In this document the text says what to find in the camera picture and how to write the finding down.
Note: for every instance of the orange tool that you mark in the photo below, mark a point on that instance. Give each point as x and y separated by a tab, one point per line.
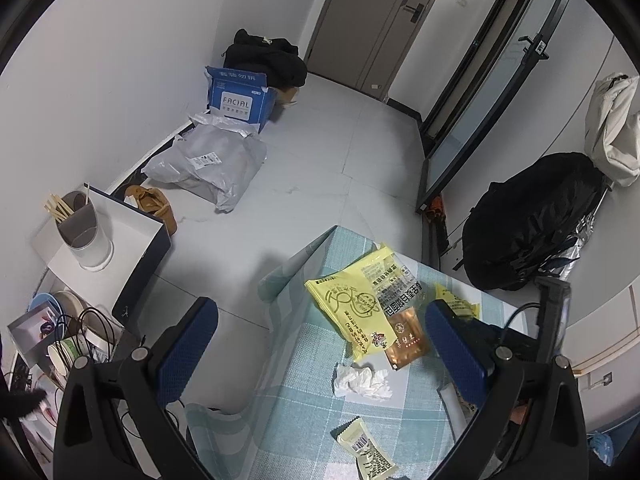
434	207

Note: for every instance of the black backpack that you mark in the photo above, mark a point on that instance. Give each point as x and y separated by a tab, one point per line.
530	220

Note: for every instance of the blue plastic bag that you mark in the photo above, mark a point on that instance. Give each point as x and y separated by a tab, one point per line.
601	449

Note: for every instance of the teal checked tablecloth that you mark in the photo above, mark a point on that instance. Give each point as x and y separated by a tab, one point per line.
300	400

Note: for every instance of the white cloth bag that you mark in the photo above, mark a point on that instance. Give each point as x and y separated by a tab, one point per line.
612	130

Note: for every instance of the grey-brown door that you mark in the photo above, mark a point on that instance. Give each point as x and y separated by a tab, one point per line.
370	20

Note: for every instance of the grey plastic mailing bag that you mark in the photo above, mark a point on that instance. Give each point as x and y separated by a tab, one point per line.
205	165

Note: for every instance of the white cup with grey sleeve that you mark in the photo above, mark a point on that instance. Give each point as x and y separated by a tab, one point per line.
85	237

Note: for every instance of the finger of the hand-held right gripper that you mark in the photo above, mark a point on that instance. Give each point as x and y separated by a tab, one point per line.
477	332

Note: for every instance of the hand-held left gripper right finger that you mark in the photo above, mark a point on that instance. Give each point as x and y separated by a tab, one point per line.
456	355

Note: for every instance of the blue plate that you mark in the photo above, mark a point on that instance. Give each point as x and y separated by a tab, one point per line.
40	304

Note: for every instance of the blue cardboard box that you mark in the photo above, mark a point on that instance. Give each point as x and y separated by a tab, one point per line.
240	97

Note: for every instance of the dark framed glass door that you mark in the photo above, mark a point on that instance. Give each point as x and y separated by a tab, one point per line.
490	70

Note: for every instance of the white paper wrapper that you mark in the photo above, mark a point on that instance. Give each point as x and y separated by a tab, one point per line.
457	405

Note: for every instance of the black clothes pile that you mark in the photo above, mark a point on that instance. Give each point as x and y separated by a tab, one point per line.
270	57

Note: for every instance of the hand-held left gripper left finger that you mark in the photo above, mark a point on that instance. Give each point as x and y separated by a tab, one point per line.
186	355

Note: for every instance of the brown sachet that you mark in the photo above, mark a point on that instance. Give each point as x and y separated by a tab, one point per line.
407	340

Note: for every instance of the small yellow wrapper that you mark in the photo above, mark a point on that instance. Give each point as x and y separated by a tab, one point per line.
457	302

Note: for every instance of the white box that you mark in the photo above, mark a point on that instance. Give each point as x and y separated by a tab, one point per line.
125	240

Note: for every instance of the wall socket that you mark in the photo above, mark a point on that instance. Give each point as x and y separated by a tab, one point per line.
602	379

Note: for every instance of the bundle of wooden chopsticks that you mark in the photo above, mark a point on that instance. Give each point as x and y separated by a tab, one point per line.
62	207

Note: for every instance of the cream snack wrapper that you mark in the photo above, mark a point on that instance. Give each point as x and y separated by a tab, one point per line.
367	447

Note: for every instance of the brown shoe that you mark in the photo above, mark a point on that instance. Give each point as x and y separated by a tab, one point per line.
152	205

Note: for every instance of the white bowl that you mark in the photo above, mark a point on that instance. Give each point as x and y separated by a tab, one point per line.
70	307

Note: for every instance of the white tissue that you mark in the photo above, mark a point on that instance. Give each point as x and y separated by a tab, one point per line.
362	381

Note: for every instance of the yellow plastic bag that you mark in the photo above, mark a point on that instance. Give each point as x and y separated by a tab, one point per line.
350	295

